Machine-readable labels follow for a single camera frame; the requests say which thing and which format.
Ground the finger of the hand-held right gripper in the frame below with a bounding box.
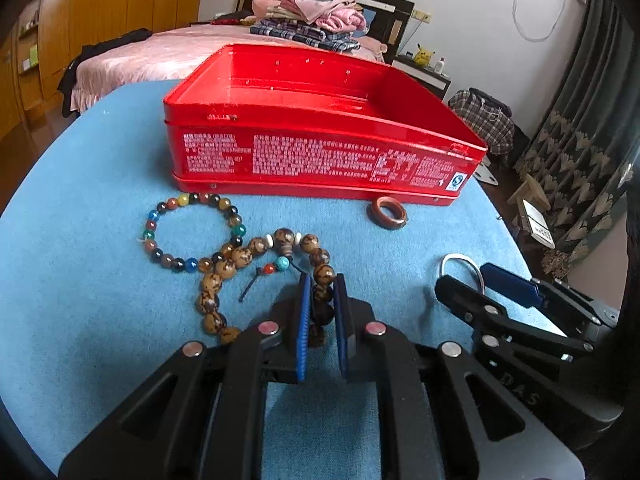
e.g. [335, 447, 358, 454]
[480, 262, 617, 329]
[434, 275, 594, 362]

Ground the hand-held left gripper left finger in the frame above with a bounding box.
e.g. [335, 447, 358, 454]
[59, 274, 314, 480]

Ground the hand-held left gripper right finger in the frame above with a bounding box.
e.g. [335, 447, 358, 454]
[333, 274, 587, 480]

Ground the silver bangle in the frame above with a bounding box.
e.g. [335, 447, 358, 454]
[440, 253, 486, 294]

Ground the brown wooden bead bracelet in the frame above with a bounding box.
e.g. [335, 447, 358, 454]
[195, 227, 337, 349]

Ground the red tin box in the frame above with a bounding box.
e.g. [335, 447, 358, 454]
[162, 43, 490, 208]

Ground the black and white book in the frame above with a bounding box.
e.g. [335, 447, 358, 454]
[519, 199, 556, 250]

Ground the small wooden stool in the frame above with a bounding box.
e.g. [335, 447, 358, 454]
[507, 177, 551, 211]

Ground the plaid bag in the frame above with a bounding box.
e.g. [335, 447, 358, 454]
[448, 87, 516, 157]

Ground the grey-green patterned curtain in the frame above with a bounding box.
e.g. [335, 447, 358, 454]
[512, 0, 640, 282]

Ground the dark nightstand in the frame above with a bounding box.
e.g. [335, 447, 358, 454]
[392, 54, 452, 102]

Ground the plaid folded cloth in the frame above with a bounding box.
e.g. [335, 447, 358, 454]
[248, 18, 362, 54]

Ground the pile of folded clothes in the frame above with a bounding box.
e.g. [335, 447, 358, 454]
[238, 0, 416, 52]

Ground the bed with pink bedspread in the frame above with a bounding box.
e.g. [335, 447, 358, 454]
[70, 24, 396, 112]

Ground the dark clothing with red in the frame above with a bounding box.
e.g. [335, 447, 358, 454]
[190, 9, 256, 27]

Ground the stack of pink pillows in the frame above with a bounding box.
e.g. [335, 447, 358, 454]
[249, 0, 289, 19]

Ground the black clothing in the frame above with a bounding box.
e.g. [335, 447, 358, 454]
[57, 28, 154, 117]

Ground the wooden wardrobe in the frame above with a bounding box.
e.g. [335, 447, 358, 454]
[0, 0, 209, 142]

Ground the brown ring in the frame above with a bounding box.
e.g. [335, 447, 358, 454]
[368, 195, 410, 231]

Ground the multicolour bead bracelet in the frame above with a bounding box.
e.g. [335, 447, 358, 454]
[137, 190, 247, 275]

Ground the white wall cable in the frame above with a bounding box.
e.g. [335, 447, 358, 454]
[509, 0, 571, 41]

